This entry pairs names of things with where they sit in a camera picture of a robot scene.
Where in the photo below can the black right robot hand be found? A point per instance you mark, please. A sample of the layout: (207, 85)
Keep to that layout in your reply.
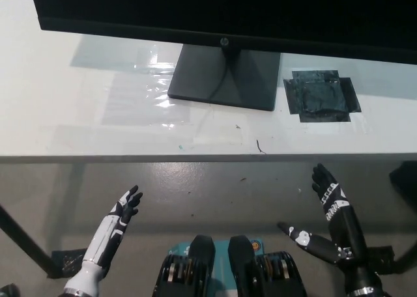
(345, 232)

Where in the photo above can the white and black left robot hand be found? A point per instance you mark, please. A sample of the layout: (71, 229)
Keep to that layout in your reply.
(107, 232)

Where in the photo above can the black HP monitor with stand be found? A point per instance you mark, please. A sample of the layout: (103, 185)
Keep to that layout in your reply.
(195, 10)

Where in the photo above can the black tape patch on desk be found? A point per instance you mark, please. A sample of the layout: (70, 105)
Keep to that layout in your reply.
(321, 95)

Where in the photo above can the black table leg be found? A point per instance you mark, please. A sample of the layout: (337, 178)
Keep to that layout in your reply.
(29, 245)

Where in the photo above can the small teal speck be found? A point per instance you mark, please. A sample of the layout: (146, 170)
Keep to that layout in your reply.
(180, 147)

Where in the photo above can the dark grey rounded object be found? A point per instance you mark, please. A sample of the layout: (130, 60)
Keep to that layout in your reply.
(8, 291)

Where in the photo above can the small dark squiggly scrap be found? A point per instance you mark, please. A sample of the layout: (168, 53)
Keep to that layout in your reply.
(259, 146)

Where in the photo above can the clear plastic sheet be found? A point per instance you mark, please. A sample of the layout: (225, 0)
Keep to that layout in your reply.
(137, 62)

